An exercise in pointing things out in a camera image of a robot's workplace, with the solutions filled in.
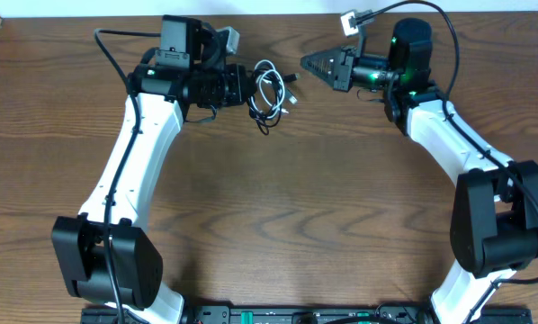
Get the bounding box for black USB cable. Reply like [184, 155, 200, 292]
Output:
[246, 67, 301, 136]

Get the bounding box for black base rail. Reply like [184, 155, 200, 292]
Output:
[78, 302, 534, 324]

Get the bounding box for white USB cable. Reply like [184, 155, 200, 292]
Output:
[254, 58, 298, 120]

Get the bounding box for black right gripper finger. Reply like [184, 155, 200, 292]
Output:
[302, 62, 341, 88]
[300, 47, 341, 68]

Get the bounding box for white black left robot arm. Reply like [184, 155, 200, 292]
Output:
[51, 15, 256, 323]

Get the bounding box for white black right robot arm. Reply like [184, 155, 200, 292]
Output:
[300, 12, 538, 323]

